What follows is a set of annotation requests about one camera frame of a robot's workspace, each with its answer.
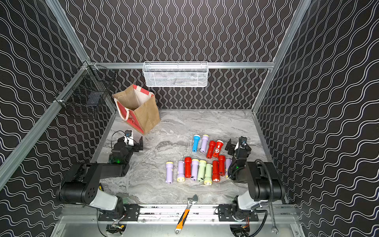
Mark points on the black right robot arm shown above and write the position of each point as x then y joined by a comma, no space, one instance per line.
264,184

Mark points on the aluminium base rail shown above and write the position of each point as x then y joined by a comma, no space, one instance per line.
161,214

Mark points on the jute tote bag red trim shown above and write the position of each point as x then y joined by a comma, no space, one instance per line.
137,107

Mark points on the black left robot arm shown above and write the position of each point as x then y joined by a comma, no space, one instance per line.
81,184

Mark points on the red flashlight row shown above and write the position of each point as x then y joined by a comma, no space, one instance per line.
211,148
188,161

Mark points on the orange handled adjustable wrench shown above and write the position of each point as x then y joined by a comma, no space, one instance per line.
180,224

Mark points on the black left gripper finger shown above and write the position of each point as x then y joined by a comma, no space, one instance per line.
141,143
136,148

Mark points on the red flashlight front lower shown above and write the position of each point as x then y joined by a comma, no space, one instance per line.
215,172

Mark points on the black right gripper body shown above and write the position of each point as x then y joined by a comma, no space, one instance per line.
234,148

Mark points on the light green flashlight right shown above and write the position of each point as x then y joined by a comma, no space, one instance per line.
208,175

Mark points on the red flashlight front upper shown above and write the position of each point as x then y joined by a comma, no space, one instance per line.
222,165

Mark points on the silver combination wrench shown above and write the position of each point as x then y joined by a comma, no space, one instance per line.
274,228

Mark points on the black wire mesh basket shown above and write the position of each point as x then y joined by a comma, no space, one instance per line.
87,98

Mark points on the red flashlight front row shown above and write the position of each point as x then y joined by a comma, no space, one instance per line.
188,161

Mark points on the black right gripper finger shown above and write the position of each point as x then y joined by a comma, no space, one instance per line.
230,145
231,151

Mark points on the lavender flashlight yellow head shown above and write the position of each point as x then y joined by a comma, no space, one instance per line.
181,171

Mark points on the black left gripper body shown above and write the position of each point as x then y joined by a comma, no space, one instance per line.
134,146

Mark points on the light green flashlight left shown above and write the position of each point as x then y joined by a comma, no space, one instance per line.
201,170

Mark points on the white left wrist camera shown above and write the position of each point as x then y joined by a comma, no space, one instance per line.
128,137

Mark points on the light green flashlight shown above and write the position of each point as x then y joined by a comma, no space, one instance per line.
201,170
208,175

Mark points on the red flashlight white logo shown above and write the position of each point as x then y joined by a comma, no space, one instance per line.
218,147

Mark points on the blue flashlight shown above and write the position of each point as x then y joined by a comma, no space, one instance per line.
196,139

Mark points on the lavender flashlight back row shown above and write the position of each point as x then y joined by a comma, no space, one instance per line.
204,142

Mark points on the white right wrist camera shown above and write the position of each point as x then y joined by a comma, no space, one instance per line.
242,143

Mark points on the white wire mesh basket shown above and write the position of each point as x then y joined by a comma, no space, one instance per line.
176,74

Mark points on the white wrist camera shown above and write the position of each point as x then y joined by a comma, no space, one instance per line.
128,137
242,143

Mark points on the red flashlight back row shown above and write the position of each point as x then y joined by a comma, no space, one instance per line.
211,148

